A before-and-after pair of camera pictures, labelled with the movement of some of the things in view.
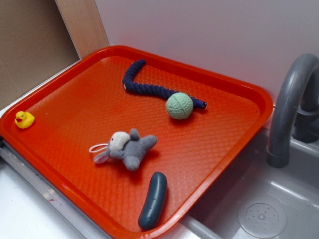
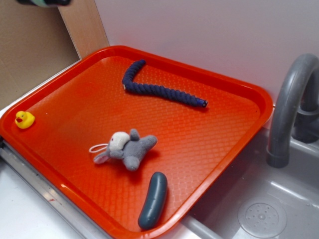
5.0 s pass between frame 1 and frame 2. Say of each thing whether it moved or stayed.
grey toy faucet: stayed
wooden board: stayed
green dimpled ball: moved
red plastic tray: stayed
